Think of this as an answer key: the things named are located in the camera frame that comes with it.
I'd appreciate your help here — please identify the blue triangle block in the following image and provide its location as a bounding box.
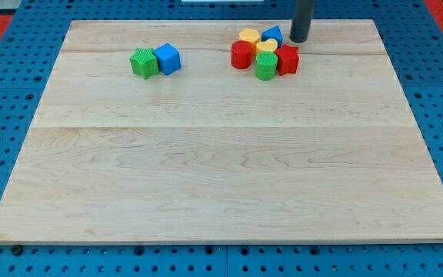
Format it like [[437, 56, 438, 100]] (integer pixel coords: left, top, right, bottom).
[[261, 25, 283, 48]]

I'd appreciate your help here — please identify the green cylinder block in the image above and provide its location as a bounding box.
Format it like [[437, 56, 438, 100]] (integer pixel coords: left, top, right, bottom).
[[255, 52, 278, 81]]

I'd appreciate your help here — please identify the blue cube block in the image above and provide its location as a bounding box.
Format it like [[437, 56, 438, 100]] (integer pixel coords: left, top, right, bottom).
[[153, 43, 182, 75]]

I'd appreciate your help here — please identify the yellow heart block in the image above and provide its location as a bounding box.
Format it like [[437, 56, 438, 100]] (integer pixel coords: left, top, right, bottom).
[[255, 38, 278, 55]]

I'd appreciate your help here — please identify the red cylinder block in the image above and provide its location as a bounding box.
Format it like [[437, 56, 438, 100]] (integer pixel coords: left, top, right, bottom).
[[231, 40, 252, 69]]

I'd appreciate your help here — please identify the green star block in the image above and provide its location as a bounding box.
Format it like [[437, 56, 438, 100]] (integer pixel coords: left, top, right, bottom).
[[129, 48, 159, 79]]

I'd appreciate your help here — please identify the light wooden board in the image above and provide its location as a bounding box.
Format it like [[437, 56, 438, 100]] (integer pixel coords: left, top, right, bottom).
[[0, 19, 443, 245]]

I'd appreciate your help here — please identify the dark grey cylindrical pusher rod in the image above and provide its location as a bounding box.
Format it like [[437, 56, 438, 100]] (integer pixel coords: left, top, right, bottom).
[[289, 0, 315, 43]]

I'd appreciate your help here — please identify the yellow hexagon block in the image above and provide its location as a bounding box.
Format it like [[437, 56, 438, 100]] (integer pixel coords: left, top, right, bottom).
[[238, 28, 261, 48]]

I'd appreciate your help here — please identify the red star block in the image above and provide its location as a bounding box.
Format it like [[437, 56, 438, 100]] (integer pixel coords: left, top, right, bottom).
[[275, 44, 299, 75]]

